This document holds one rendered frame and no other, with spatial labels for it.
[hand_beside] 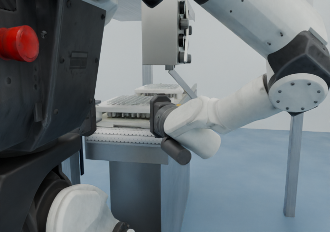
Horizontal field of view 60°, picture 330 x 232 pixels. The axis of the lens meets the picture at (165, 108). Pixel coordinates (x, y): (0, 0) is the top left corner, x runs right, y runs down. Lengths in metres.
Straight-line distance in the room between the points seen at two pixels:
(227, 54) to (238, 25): 3.90
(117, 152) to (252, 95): 0.58
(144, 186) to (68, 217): 0.67
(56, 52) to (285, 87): 0.30
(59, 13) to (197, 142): 0.39
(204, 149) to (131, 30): 3.98
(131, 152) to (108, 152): 0.08
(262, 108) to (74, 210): 0.34
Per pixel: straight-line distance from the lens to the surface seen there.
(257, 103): 0.51
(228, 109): 0.54
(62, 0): 0.34
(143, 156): 0.95
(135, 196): 1.13
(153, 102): 0.77
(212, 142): 0.63
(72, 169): 0.95
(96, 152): 1.00
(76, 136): 0.49
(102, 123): 0.98
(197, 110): 0.55
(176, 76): 1.05
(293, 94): 0.44
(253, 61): 4.31
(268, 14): 0.39
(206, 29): 4.31
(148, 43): 0.85
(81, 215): 0.49
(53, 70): 0.34
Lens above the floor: 1.05
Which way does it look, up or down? 10 degrees down
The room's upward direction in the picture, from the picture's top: straight up
